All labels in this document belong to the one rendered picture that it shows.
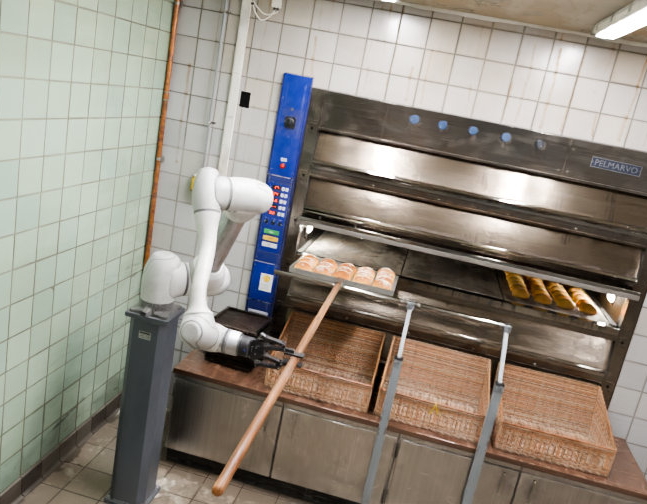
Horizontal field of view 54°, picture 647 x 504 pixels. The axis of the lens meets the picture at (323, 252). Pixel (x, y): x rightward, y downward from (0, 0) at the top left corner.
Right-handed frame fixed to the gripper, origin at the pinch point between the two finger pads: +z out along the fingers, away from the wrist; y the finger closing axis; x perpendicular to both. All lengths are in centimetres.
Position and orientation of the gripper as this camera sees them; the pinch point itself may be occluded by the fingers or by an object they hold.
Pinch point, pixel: (293, 358)
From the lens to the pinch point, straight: 232.2
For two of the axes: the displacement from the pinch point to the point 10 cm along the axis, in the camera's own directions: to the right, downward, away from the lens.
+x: -2.0, 2.1, -9.6
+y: -1.8, 9.5, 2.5
